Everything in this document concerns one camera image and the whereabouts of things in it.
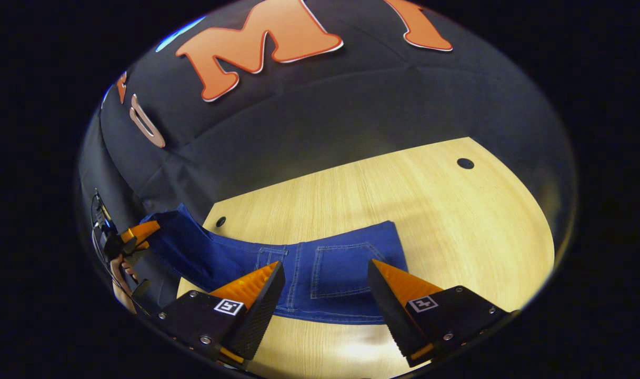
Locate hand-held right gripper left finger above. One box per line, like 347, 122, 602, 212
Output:
157, 261, 287, 369

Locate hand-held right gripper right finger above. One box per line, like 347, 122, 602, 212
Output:
367, 258, 521, 369

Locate blue jeans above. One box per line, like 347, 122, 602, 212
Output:
140, 204, 409, 324

